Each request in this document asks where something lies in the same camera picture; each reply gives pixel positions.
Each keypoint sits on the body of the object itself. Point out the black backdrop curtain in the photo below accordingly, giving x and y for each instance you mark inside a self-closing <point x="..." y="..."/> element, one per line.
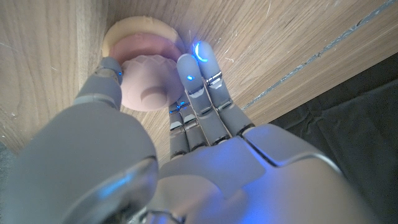
<point x="357" y="130"/>

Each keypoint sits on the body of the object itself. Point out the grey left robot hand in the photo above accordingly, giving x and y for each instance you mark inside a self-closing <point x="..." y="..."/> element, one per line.
<point x="217" y="174"/>

